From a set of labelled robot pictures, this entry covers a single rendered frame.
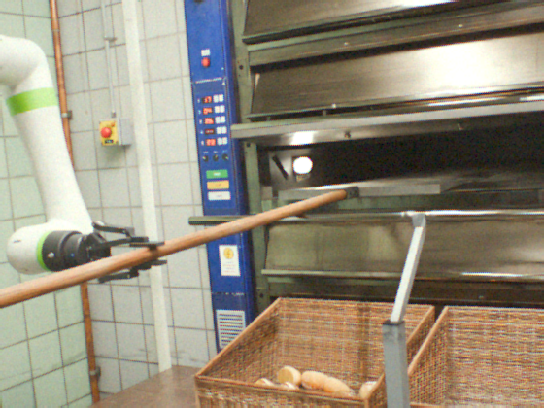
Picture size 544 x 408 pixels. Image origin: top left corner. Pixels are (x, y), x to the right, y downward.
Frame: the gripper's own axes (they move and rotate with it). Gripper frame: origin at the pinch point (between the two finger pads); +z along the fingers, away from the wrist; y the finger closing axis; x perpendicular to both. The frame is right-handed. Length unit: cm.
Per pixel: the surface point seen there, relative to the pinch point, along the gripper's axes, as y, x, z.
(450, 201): 2, -98, 30
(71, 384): 71, -87, -125
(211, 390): 48, -50, -26
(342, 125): -23, -83, 4
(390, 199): 1, -98, 11
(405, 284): 15, -48, 35
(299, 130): -22, -84, -10
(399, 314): 21, -42, 35
